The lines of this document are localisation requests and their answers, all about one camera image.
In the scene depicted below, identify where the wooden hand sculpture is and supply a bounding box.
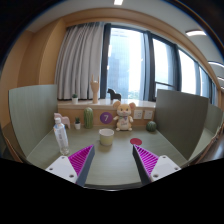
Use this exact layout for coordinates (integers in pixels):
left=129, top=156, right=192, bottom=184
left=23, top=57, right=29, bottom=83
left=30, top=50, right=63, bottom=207
left=90, top=78, right=100, bottom=104

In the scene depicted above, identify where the small potted plant white pot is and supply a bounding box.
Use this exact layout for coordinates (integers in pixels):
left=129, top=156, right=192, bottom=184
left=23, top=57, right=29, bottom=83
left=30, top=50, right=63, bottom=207
left=74, top=117, right=81, bottom=130

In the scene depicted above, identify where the wooden shelf ledge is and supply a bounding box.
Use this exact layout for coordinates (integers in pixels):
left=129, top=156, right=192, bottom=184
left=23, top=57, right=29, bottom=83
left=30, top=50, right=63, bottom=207
left=58, top=99, right=156, bottom=126

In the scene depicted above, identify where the purple round number sign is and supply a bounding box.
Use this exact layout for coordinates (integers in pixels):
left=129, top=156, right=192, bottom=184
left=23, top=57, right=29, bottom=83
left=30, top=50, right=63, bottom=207
left=100, top=112, right=113, bottom=124

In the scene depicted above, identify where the clear plastic water bottle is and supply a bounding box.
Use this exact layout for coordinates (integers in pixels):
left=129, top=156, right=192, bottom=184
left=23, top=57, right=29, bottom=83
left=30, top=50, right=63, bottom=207
left=53, top=118, right=70, bottom=155

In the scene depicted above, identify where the pink wooden horse figure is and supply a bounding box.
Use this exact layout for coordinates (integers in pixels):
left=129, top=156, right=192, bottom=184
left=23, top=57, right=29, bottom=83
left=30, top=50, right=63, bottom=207
left=54, top=113, right=70, bottom=127

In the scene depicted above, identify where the green divider panel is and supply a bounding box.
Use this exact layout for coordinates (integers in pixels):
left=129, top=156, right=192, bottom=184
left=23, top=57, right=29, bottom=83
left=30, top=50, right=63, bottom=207
left=154, top=89, right=209, bottom=159
left=8, top=85, right=58, bottom=157

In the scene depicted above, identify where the right green divider panel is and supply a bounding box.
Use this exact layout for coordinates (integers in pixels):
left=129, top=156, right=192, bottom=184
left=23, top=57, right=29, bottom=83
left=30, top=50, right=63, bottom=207
left=154, top=89, right=209, bottom=159

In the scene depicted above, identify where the small potted plant on shelf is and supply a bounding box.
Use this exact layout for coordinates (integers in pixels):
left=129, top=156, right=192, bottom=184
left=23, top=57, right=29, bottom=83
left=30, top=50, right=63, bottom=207
left=72, top=94, right=78, bottom=104

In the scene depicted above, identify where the yellow plush mouse toy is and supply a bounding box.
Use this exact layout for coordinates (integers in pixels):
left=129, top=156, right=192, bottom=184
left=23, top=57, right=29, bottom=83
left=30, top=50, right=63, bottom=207
left=113, top=101, right=136, bottom=131

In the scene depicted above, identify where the tall green cactus ornament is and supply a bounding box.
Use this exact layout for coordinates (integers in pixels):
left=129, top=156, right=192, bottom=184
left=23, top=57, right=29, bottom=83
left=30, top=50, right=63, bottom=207
left=84, top=107, right=93, bottom=129

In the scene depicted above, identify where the red round coaster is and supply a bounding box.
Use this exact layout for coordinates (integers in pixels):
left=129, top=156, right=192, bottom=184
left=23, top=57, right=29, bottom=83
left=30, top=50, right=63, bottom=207
left=130, top=138, right=142, bottom=146

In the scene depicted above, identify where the black horse figure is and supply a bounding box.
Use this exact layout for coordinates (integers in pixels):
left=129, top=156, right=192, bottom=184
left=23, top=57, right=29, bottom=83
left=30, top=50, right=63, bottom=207
left=107, top=88, right=121, bottom=101

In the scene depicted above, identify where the grey curtain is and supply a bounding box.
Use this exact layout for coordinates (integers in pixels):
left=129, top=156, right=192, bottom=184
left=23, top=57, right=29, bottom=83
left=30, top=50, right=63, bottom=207
left=55, top=22, right=104, bottom=100

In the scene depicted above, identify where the round green cactus ornament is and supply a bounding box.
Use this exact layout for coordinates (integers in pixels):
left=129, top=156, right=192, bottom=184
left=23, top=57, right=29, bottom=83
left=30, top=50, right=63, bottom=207
left=146, top=121, right=157, bottom=132

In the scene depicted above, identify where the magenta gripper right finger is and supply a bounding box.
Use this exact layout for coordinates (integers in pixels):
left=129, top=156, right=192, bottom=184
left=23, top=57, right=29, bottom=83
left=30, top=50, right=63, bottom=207
left=133, top=145, right=180, bottom=185

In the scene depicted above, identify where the left green divider panel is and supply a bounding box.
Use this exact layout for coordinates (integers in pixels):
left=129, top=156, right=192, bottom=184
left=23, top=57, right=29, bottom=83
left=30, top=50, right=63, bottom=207
left=8, top=85, right=58, bottom=157

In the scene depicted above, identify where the pale yellow paper cup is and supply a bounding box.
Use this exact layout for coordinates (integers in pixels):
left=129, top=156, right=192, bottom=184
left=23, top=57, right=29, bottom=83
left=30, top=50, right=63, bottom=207
left=99, top=128, right=114, bottom=146

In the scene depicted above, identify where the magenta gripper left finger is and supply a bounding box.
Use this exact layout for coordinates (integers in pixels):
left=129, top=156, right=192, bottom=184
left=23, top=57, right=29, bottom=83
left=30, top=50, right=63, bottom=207
left=46, top=145, right=95, bottom=187

